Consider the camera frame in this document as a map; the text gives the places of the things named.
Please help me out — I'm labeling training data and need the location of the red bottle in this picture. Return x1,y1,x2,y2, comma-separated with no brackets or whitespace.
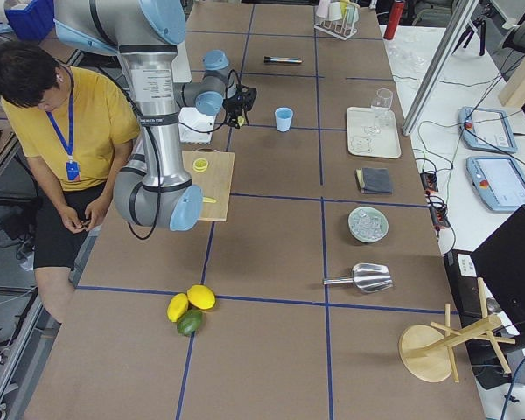
383,0,405,40

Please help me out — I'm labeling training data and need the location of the grey folded cloth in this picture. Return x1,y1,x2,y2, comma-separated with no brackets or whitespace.
355,167,393,195

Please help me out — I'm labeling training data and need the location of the yellow lemon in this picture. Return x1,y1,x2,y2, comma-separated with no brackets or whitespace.
166,293,189,323
186,284,216,310

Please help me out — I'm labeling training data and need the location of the lower teach pendant tablet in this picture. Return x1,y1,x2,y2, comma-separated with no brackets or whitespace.
465,157,525,213

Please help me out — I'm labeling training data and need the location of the green bowl of ice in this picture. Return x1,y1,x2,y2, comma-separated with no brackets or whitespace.
347,206,389,243

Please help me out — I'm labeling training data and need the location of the upper teach pendant tablet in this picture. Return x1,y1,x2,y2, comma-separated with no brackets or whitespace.
458,107,518,153

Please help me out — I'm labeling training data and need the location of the wooden mug tree stand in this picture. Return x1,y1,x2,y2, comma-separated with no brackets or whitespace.
398,277,515,382

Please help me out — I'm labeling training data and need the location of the blue plastic bin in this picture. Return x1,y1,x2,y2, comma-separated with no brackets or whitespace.
5,0,54,41

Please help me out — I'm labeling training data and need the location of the white cup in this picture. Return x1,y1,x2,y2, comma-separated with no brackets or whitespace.
327,1,342,22

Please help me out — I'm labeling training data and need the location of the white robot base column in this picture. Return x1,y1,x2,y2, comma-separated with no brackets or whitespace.
171,42,215,144

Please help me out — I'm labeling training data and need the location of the teach pendant tablet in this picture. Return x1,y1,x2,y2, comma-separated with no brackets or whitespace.
458,107,518,153
465,157,525,213

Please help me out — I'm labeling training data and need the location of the clear wine glass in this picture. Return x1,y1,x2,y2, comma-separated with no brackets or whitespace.
365,87,393,135

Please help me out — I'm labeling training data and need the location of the light blue cup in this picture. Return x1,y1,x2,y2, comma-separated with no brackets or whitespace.
275,107,294,132

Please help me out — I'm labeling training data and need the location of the green avocado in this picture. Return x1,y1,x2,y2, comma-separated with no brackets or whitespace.
177,309,204,336

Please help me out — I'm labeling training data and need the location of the yellow cup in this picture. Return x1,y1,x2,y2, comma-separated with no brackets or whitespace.
339,1,348,18

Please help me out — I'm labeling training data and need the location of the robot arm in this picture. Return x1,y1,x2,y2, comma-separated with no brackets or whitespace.
54,1,256,231

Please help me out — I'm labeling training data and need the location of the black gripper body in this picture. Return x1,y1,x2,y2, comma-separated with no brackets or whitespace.
224,85,257,117

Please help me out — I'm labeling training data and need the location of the green cup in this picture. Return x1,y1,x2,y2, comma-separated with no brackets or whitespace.
345,1,360,27

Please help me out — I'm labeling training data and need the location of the white wire cup rack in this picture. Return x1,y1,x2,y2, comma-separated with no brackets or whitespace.
314,11,357,40

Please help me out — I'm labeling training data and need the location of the steel muddler black tip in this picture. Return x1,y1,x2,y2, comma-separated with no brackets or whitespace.
263,56,303,66

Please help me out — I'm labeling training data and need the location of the cream bear tray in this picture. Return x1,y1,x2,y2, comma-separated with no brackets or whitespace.
346,107,402,159

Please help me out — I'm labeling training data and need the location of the black laptop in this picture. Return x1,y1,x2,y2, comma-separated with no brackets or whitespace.
444,205,525,383

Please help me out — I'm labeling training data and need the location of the metal ice scoop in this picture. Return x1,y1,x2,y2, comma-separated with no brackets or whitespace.
323,262,393,294

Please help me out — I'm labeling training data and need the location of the wooden cutting board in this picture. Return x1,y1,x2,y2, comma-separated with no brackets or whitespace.
182,150,235,221

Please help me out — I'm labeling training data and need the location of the aluminium frame post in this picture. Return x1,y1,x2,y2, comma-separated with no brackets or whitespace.
402,0,479,136

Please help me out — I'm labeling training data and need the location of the black camera tripod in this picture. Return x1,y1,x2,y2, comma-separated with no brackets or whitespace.
452,10,489,56

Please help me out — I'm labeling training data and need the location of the person in yellow shirt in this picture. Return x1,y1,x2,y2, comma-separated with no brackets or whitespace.
0,41,140,323

